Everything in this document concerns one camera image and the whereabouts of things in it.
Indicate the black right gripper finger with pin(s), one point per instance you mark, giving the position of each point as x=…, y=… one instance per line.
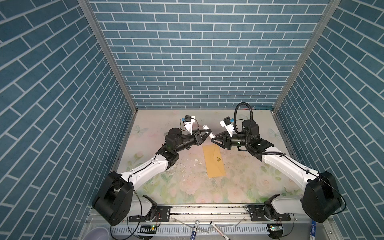
x=223, y=134
x=219, y=142

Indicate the metal corner post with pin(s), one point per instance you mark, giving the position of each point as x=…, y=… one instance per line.
x=92, y=20
x=318, y=30

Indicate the circuit board green led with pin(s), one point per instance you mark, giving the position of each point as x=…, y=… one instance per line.
x=146, y=232
x=275, y=231

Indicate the white cup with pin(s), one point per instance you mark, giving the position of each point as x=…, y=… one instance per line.
x=99, y=233

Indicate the metal corner post left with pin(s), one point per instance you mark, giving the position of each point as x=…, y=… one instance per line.
x=92, y=20

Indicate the blue marker pen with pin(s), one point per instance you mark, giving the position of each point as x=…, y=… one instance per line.
x=194, y=231
x=313, y=230

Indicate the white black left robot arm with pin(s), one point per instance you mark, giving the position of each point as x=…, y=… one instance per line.
x=117, y=197

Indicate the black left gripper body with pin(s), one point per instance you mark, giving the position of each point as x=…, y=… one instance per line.
x=195, y=141

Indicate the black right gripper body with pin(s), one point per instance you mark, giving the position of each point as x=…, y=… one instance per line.
x=228, y=142

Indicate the brown kraft envelope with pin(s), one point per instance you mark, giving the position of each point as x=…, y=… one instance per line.
x=214, y=161

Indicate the black marker pen middle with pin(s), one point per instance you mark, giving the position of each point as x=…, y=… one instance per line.
x=219, y=231

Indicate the metal corner post right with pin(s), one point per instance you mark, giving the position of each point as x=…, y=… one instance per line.
x=318, y=30

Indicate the blue marker pen left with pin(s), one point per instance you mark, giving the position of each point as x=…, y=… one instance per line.
x=194, y=231

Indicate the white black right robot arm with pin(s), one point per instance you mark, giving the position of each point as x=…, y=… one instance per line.
x=320, y=199

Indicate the blue marker pen right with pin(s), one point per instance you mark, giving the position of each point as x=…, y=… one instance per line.
x=313, y=230

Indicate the left circuit board green led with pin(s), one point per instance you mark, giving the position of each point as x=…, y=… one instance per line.
x=146, y=232

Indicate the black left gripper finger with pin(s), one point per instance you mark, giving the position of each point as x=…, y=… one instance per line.
x=204, y=137
x=204, y=131

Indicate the right circuit board green led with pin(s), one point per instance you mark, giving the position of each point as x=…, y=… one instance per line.
x=275, y=231

